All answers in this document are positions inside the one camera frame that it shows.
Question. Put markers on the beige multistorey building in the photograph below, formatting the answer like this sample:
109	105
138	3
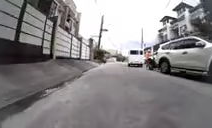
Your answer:
65	15

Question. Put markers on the white multistorey building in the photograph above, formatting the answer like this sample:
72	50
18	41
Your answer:
180	21

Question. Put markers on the thin utility pole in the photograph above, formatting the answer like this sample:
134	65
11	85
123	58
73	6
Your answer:
142	38

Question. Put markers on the white suv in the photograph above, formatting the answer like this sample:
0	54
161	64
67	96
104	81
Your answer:
189	55

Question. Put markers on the white panel wall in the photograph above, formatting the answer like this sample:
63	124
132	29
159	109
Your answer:
34	31

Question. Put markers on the green bush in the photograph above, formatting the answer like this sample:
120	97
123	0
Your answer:
100	54

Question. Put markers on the grey asphalt road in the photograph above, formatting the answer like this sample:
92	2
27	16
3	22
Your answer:
120	96

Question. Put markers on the grey concrete sidewalk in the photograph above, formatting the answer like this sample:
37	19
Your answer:
24	78

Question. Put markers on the red motorcycle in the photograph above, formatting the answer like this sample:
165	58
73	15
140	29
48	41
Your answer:
149	60

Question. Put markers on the white van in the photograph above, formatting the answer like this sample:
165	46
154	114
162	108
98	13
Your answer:
136	56

